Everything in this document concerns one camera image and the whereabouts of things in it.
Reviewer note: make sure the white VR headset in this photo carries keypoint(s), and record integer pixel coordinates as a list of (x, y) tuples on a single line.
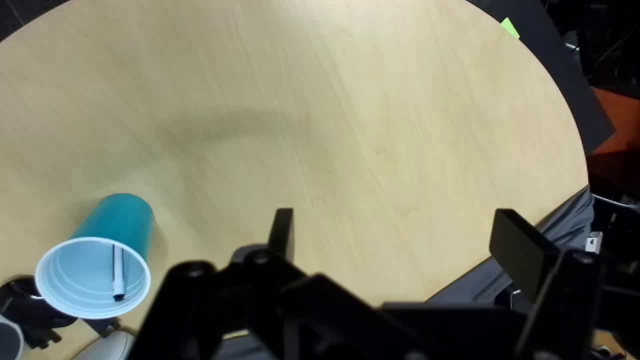
[(107, 347)]

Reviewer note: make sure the orange floor mat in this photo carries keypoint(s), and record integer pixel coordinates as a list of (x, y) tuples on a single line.
[(617, 126)]

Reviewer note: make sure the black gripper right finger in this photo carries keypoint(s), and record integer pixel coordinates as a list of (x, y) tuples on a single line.
[(523, 251)]

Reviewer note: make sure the white marker with black cap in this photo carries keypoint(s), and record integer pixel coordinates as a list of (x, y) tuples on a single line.
[(117, 267)]

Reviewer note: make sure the small green sticky note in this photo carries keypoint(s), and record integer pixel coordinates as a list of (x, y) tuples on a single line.
[(511, 29)]

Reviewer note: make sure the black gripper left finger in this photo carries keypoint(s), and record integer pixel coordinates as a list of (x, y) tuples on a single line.
[(281, 231)]

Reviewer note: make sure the blue plastic cup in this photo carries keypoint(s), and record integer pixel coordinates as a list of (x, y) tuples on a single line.
[(123, 218)]

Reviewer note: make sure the black VR controller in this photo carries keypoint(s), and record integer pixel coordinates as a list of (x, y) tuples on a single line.
[(27, 311)]

